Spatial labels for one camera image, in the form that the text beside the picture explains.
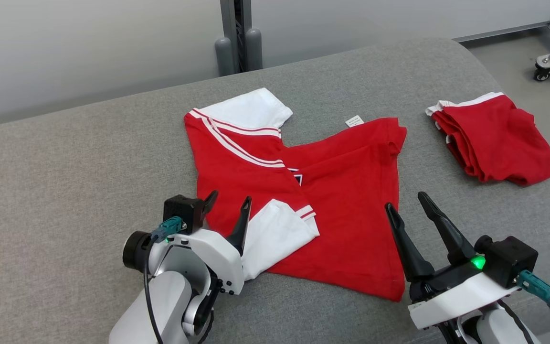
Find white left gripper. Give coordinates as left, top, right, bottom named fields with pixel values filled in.
left=160, top=190, right=253, bottom=295

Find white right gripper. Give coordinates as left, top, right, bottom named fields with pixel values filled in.
left=384, top=192, right=521, bottom=330

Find red basketball jersey white sleeves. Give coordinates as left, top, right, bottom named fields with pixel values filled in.
left=183, top=87, right=408, bottom=302

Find red shorts with white trim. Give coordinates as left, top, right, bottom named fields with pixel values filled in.
left=425, top=92, right=550, bottom=187

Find grey fabric sofa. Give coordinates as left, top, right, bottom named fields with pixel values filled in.
left=0, top=37, right=550, bottom=344

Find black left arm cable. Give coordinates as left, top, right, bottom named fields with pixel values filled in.
left=143, top=239, right=166, bottom=344

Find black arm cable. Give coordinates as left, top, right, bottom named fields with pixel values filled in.
left=143, top=239, right=166, bottom=344
left=497, top=299, right=550, bottom=344

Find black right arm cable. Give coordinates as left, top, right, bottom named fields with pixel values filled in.
left=497, top=299, right=550, bottom=344

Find grey partition post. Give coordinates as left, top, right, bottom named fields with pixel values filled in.
left=214, top=0, right=263, bottom=77

